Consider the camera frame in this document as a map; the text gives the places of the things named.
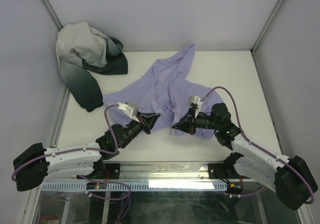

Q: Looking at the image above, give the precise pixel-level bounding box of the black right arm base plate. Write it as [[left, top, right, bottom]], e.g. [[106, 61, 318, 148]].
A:
[[207, 162, 240, 180]]

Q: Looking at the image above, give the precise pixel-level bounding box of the aluminium left corner post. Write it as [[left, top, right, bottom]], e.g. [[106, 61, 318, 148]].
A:
[[40, 0, 63, 32]]

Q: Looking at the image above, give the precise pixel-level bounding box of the aluminium right corner post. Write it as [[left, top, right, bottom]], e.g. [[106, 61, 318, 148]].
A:
[[250, 0, 286, 56]]

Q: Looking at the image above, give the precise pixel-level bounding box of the grey and dark green jacket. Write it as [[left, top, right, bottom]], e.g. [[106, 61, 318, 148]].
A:
[[55, 22, 128, 112]]

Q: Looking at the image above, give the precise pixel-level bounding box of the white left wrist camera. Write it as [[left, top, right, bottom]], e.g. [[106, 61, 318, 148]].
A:
[[117, 102, 140, 122]]

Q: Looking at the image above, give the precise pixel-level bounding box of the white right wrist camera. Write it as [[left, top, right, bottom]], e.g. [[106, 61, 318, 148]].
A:
[[188, 96, 203, 119]]

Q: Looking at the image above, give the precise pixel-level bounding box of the grey slotted cable duct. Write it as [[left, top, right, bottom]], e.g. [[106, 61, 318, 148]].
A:
[[42, 180, 227, 192]]

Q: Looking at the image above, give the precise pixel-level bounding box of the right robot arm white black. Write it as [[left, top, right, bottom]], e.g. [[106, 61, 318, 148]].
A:
[[172, 103, 318, 210]]

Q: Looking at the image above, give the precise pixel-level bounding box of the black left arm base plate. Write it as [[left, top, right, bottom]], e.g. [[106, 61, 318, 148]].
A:
[[85, 161, 121, 180]]

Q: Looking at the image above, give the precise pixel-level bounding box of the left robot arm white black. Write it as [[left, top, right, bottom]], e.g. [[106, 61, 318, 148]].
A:
[[11, 103, 161, 191]]

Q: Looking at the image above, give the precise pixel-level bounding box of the aluminium mounting rail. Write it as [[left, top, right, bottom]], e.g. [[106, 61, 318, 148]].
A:
[[30, 160, 300, 183]]

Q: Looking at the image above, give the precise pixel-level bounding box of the lavender purple jacket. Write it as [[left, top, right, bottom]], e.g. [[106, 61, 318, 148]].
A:
[[103, 45, 210, 131]]

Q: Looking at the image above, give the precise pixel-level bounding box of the aluminium corner post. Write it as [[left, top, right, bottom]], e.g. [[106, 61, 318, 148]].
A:
[[40, 0, 63, 32], [250, 0, 286, 56]]

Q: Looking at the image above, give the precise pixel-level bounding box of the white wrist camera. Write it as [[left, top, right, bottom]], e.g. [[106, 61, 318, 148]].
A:
[[188, 96, 203, 119], [117, 102, 140, 122]]

